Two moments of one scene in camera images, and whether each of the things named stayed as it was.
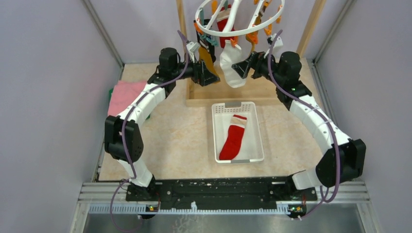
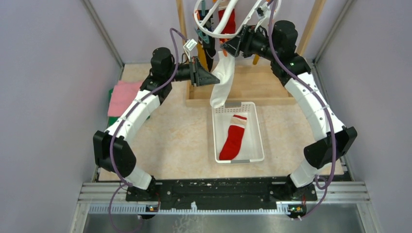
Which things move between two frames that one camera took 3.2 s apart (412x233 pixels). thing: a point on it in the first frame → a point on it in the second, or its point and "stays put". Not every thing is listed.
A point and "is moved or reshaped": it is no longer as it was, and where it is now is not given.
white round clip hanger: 231,19 is moved or reshaped
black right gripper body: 261,70 → 255,44
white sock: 230,55 is moved or reshaped
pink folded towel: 123,93 stays put
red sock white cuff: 232,144 stays put
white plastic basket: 251,148 stays put
